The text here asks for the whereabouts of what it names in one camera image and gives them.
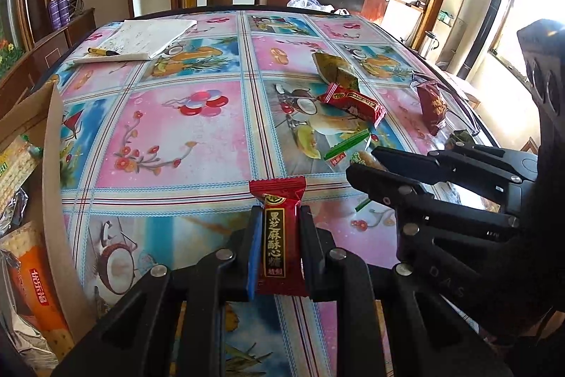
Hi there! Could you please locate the red candy packet black label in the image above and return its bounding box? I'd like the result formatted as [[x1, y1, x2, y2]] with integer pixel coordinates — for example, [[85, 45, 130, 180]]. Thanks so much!
[[318, 82, 386, 127], [248, 176, 310, 298]]

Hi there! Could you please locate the wooden low table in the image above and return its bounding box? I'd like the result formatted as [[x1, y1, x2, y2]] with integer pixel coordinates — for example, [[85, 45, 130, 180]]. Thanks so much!
[[437, 59, 482, 108]]

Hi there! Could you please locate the large white plastic bag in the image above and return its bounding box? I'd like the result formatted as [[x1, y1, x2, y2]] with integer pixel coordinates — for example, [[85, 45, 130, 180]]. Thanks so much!
[[287, 0, 334, 12]]

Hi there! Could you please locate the steel electric kettle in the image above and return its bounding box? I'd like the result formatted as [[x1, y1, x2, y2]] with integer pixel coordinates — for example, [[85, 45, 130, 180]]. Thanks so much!
[[418, 30, 441, 59]]

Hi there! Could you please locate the orange cracker packet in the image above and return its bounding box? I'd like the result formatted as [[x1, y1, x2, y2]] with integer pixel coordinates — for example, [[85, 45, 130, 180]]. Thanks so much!
[[0, 222, 77, 360]]

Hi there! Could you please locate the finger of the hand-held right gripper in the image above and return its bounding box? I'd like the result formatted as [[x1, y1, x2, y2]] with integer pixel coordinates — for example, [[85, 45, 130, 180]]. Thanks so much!
[[373, 143, 537, 192], [346, 163, 522, 241]]

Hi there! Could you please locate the dark red pyramid packet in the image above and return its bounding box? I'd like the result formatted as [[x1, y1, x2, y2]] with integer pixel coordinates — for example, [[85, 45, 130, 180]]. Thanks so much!
[[416, 80, 448, 137]]

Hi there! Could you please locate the patterned plastic tablecloth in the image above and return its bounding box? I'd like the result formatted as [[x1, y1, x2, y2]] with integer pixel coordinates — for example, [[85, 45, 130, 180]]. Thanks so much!
[[44, 8, 499, 377]]

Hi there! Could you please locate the white paper notebook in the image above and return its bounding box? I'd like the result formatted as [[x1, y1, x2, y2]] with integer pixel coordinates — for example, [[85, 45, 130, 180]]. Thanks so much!
[[73, 19, 198, 64]]

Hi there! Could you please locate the orange-green candy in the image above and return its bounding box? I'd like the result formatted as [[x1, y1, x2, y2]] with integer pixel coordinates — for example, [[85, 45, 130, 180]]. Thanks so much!
[[351, 150, 389, 173]]

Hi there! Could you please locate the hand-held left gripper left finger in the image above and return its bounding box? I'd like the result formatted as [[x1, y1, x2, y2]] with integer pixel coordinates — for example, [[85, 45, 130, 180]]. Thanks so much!
[[50, 205, 266, 377]]

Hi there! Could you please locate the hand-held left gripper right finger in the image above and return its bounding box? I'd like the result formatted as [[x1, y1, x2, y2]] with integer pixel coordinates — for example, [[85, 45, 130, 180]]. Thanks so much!
[[299, 205, 508, 377]]

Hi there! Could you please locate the yellow-green snack packet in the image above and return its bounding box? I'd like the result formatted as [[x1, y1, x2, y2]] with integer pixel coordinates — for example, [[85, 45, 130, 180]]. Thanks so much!
[[311, 51, 360, 94]]

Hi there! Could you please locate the dark wooden sideboard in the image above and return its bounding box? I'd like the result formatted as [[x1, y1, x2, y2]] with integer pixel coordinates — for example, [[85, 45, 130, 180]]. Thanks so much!
[[0, 8, 97, 108]]

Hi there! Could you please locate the dark green pea packet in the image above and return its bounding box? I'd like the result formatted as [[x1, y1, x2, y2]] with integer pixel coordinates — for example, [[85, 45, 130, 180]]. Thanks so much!
[[445, 130, 476, 149]]

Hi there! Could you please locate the flower and bamboo wall painting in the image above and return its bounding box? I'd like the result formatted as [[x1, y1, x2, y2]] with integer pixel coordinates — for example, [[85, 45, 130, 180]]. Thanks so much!
[[0, 0, 25, 71]]

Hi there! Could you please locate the brown cardboard box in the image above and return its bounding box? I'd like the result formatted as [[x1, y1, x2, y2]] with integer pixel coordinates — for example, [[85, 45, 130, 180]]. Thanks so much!
[[0, 81, 95, 377]]

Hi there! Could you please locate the white standing air conditioner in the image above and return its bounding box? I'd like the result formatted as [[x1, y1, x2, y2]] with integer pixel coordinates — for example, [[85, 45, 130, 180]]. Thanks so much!
[[457, 0, 515, 79]]

